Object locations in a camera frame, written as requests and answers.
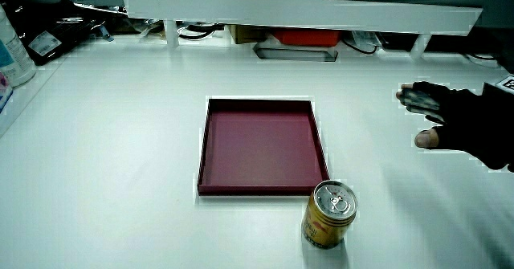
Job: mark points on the person's right hand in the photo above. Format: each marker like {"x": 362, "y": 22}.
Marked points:
{"x": 470, "y": 124}

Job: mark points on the gold red bull can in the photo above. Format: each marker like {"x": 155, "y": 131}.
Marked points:
{"x": 325, "y": 225}

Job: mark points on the white desk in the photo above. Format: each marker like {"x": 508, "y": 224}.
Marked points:
{"x": 120, "y": 140}

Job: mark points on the orange box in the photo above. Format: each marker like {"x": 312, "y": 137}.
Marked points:
{"x": 307, "y": 37}

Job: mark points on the grey flat tray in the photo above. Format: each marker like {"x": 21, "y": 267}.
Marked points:
{"x": 295, "y": 53}

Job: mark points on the dark red tray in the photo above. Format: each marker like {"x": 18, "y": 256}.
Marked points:
{"x": 261, "y": 148}

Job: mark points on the white raised shelf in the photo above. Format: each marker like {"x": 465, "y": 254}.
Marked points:
{"x": 281, "y": 10}

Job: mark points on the brown cardboard box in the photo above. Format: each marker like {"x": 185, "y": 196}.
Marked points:
{"x": 245, "y": 34}

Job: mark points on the black plastic bag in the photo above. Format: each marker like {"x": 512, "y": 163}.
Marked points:
{"x": 52, "y": 32}

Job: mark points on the white plastic bottle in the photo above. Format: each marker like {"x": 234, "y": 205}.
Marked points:
{"x": 12, "y": 56}

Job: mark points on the blue and pink packet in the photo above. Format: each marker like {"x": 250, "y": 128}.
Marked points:
{"x": 4, "y": 90}

